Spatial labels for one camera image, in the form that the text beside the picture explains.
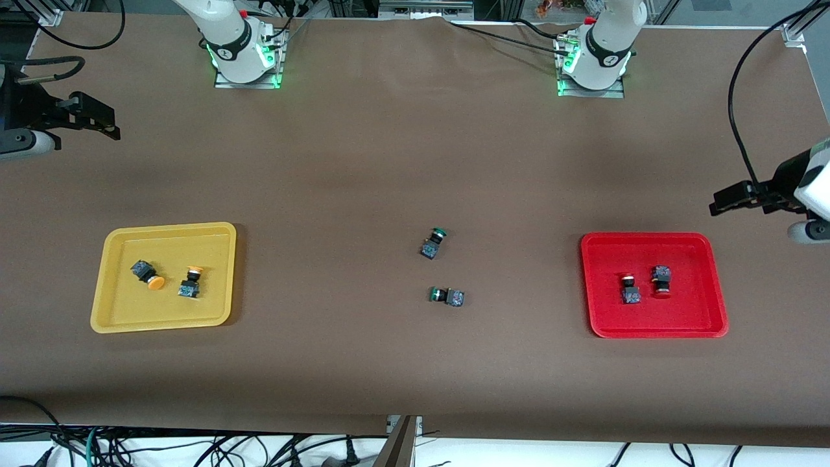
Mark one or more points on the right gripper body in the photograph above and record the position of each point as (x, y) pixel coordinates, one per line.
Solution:
(24, 106)

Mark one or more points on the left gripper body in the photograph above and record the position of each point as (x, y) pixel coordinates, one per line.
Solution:
(785, 179)

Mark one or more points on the red push button switch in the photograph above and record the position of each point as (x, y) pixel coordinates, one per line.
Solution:
(661, 273)
(631, 296)

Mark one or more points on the yellow push button switch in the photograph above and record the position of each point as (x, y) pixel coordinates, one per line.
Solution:
(141, 268)
(189, 290)

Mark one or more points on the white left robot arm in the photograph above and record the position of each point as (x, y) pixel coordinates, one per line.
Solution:
(606, 52)

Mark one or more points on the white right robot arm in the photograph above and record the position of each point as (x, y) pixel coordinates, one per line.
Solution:
(230, 39)

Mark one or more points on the red plastic tray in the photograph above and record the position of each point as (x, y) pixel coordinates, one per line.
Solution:
(687, 311)

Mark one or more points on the yellow plastic tray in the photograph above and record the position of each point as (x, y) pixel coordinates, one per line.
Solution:
(162, 311)

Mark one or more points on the brown table cover sheet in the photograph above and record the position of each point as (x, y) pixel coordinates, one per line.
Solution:
(415, 162)

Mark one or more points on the grey equipment box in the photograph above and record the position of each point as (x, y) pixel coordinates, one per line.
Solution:
(425, 10)

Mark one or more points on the aluminium frame profile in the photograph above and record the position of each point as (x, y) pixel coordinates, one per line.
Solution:
(48, 14)

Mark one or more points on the aluminium corner bracket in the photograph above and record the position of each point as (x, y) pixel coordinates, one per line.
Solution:
(794, 34)

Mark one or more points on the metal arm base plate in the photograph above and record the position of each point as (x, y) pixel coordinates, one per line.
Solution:
(609, 95)
(259, 85)

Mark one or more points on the green push button switch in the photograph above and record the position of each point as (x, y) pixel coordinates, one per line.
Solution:
(428, 249)
(456, 298)

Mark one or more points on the aluminium profile post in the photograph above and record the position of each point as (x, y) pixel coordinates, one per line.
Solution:
(399, 447)

